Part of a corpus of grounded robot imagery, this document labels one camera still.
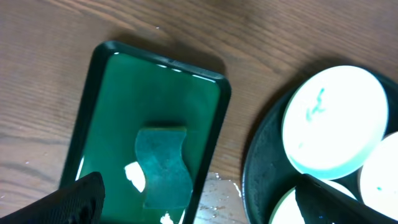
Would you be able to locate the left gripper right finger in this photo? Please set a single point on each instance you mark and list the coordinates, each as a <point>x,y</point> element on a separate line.
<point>320,203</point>

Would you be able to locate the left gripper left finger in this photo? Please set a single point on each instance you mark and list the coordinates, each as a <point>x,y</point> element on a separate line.
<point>80,202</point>

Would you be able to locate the mint plate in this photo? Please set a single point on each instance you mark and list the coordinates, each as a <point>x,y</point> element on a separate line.
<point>334,121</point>
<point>287,210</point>

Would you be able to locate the green scouring sponge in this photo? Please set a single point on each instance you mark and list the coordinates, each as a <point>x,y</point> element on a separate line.
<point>159,153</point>

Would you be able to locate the round black serving tray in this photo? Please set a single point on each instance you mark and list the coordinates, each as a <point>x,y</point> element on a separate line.
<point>268,174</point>

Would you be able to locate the black rectangular water tray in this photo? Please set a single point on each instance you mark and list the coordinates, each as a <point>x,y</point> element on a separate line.
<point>128,89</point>

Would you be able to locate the white pink plate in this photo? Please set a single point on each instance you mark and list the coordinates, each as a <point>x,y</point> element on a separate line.
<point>378,178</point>

